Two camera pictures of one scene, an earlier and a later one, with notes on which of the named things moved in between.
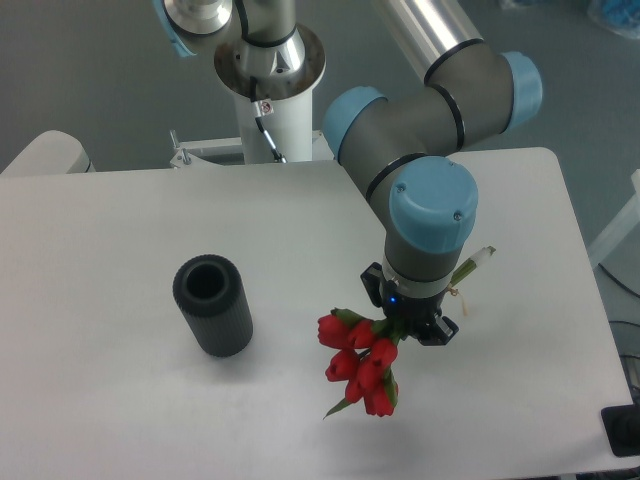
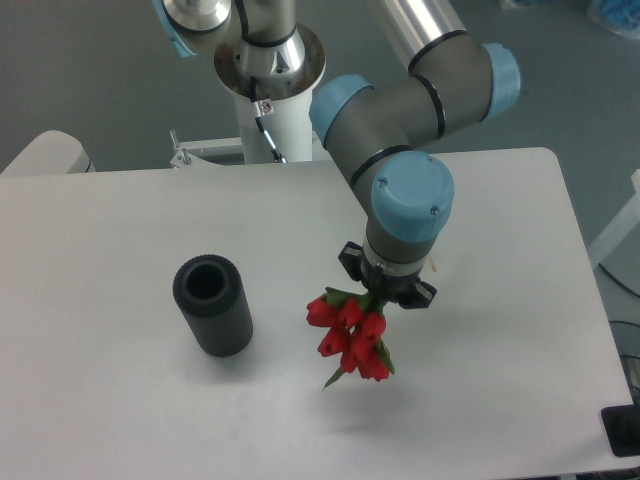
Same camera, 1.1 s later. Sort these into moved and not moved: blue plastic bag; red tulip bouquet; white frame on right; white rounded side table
Moved: red tulip bouquet
Not moved: white rounded side table; white frame on right; blue plastic bag
